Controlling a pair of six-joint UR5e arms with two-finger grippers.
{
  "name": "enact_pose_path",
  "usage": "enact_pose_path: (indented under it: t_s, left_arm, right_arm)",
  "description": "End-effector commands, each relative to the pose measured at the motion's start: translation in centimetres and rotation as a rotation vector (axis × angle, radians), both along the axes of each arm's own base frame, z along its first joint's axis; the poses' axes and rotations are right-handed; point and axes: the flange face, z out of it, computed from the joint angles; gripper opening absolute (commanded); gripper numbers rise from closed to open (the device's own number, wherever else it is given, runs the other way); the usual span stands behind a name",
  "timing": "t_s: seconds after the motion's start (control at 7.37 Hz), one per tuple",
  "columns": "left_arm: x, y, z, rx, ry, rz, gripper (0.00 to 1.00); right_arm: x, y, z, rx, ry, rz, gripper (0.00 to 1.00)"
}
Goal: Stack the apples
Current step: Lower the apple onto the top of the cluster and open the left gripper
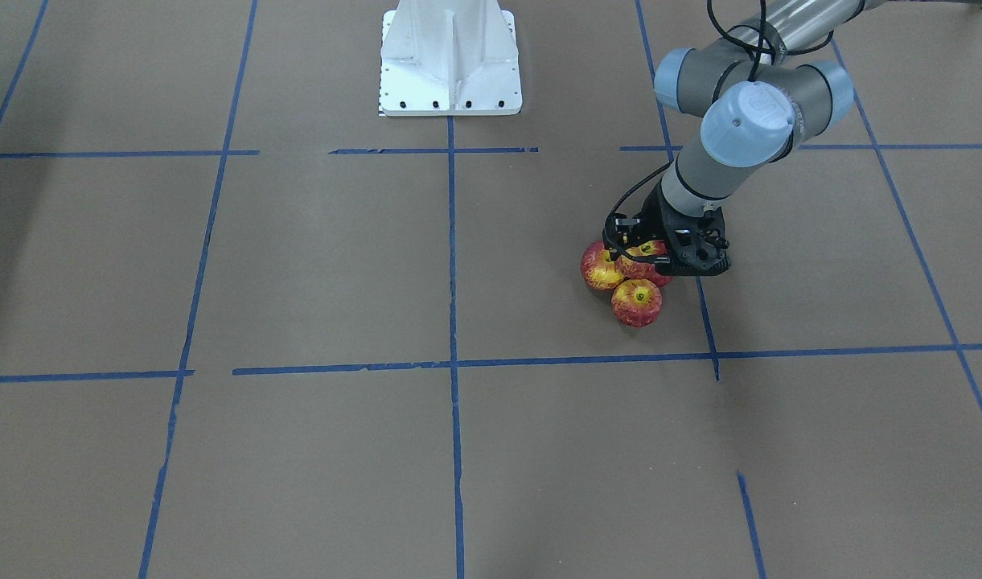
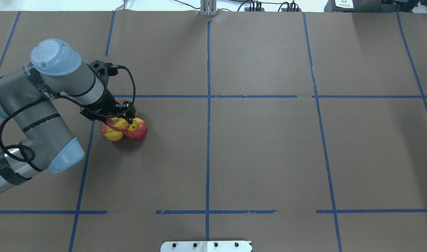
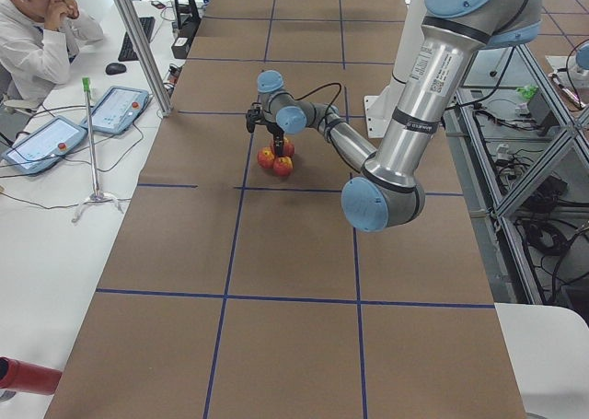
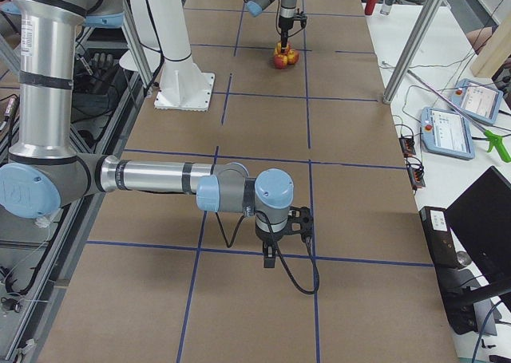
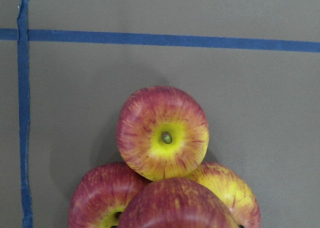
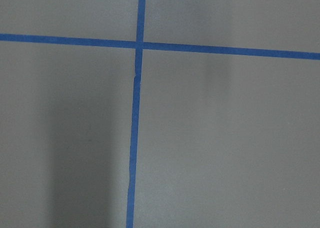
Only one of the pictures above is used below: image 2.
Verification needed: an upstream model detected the orange black connector board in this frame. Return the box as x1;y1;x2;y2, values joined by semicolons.
242;0;264;12

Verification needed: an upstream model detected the front base apple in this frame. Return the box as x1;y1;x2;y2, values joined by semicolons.
100;124;123;142

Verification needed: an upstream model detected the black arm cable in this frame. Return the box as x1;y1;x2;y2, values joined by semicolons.
0;64;136;173

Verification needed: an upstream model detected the black computer box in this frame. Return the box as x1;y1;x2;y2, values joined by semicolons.
324;0;397;13

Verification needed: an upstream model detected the red yellow apple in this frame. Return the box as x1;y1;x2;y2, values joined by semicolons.
105;117;131;132

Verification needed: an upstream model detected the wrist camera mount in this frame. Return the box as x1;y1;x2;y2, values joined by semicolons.
86;60;119;77

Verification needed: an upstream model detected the aluminium frame post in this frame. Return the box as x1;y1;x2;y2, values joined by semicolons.
199;0;218;16

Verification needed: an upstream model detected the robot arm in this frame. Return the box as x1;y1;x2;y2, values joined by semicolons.
0;38;136;194

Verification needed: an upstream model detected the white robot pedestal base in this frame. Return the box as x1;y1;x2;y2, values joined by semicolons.
160;240;253;252

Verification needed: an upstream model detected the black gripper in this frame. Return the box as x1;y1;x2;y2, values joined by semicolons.
80;87;135;124

